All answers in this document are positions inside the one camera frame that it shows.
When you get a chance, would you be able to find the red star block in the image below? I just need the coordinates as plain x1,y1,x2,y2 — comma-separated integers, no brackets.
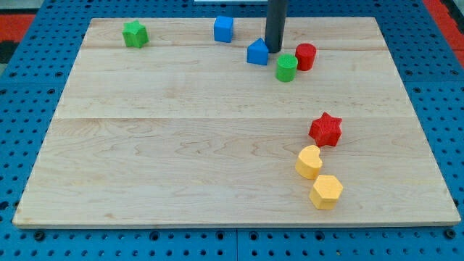
308,112,342,147

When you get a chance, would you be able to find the yellow hexagon block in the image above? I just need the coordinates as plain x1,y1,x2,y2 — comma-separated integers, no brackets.
309,175,344,210

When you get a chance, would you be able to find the green star block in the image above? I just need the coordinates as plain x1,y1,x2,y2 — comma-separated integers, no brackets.
122,20,149,48

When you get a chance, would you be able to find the light wooden board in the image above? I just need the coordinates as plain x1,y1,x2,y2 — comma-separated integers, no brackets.
12,17,460,229

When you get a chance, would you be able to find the blue triangle block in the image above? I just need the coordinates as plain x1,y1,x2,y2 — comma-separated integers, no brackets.
246,38,268,65

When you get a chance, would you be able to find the yellow crescent block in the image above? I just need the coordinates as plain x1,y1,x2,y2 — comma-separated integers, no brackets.
295,145,323,180

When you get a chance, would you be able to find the green cylinder block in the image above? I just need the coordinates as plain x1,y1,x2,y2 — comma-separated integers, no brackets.
275,54,298,83

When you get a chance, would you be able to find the blue cube block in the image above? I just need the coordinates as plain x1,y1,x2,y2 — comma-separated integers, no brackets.
213,16,233,43

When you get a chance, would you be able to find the red cylinder block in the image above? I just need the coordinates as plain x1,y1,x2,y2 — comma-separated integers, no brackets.
295,43,317,71

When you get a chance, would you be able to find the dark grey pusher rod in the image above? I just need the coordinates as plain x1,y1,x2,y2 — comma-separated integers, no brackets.
265,0,289,54

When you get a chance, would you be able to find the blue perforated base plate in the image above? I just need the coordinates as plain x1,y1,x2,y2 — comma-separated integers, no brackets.
1,0,463,260

